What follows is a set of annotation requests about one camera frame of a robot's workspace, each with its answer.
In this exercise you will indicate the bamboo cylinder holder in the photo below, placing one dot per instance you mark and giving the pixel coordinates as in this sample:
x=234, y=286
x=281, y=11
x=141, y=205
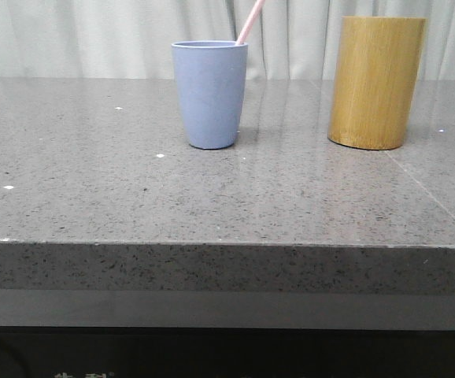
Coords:
x=375, y=77

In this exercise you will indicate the white pleated curtain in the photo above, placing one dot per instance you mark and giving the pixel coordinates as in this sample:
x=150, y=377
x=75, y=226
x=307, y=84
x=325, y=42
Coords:
x=132, y=39

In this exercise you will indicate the pink chopstick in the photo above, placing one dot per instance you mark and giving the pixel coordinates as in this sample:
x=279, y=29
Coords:
x=250, y=20

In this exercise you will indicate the dark cabinet under counter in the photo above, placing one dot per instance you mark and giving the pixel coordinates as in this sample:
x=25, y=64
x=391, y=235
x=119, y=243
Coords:
x=50, y=333

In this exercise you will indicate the blue plastic cup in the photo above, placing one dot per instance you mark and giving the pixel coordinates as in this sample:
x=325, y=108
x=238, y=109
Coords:
x=210, y=77

